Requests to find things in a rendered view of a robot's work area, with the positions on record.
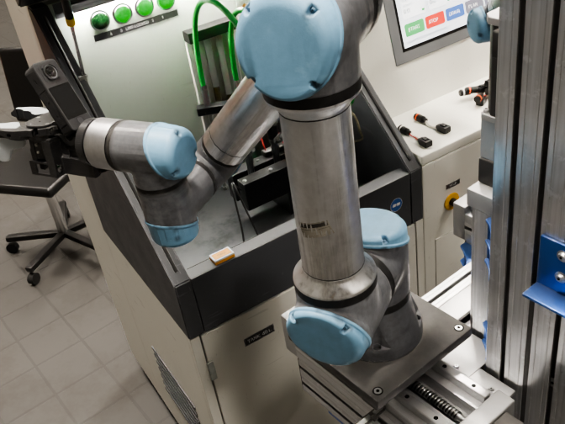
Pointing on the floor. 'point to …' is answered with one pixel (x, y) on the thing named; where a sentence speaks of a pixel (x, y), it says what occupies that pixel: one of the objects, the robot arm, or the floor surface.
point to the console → (386, 60)
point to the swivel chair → (20, 92)
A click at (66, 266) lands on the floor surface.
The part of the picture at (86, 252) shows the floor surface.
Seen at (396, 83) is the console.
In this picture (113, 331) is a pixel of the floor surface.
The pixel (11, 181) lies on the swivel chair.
